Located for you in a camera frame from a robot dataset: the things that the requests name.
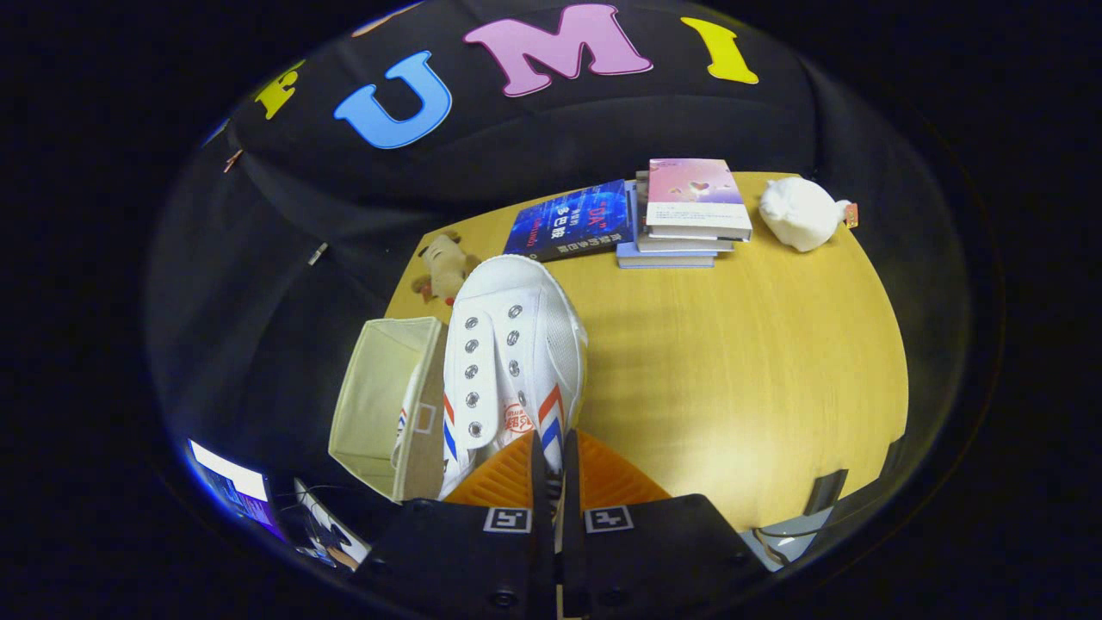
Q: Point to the white plush toy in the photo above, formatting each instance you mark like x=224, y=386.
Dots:
x=801, y=213

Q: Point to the silver clip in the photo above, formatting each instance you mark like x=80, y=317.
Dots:
x=318, y=253

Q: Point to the dark blue book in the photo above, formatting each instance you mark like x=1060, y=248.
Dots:
x=572, y=220

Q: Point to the tan plush dog toy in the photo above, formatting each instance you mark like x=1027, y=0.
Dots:
x=443, y=267

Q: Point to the white printed panel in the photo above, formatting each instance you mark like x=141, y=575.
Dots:
x=331, y=525

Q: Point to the beige fabric storage box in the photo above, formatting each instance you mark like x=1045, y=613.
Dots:
x=374, y=405

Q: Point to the light blue book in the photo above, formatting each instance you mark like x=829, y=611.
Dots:
x=663, y=260

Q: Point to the white canvas shoe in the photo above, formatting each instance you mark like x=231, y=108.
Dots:
x=516, y=319
x=403, y=422

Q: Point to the black backdrop cloth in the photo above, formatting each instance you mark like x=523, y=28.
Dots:
x=258, y=301

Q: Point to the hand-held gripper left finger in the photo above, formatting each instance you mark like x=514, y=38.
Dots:
x=456, y=551

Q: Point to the computer screen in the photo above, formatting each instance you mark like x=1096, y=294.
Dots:
x=232, y=486

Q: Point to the black chair part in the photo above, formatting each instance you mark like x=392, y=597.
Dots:
x=825, y=492

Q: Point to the red clip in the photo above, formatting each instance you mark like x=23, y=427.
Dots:
x=232, y=160

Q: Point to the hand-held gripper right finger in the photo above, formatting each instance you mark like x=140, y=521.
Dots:
x=654, y=551

